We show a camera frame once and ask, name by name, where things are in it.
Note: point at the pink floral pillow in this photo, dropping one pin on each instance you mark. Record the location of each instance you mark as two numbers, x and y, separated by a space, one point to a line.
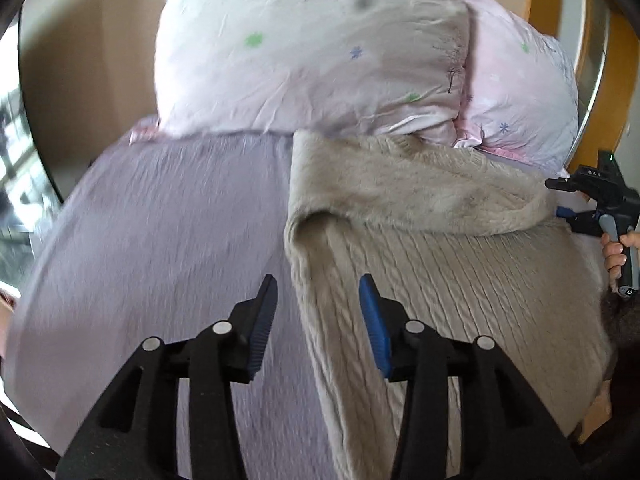
520 100
340 67

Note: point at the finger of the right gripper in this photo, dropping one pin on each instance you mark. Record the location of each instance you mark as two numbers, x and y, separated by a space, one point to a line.
570 214

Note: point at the lavender bed sheet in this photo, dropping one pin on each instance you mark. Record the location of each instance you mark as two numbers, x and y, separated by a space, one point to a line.
163 239

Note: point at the wooden window frame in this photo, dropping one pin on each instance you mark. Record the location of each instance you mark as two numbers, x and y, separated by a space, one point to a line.
602 39

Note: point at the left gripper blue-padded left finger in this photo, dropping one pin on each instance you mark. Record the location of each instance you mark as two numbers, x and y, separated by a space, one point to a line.
172 403

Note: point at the beige cable-knit sweater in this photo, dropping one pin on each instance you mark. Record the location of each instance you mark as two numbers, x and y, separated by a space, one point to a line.
469 246

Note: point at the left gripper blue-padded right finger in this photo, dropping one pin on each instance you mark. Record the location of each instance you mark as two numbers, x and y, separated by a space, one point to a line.
506 431

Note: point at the large dark television screen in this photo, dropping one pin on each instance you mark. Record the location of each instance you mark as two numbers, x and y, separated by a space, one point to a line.
29 201

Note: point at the person's right hand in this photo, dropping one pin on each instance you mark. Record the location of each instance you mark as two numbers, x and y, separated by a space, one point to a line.
613 252

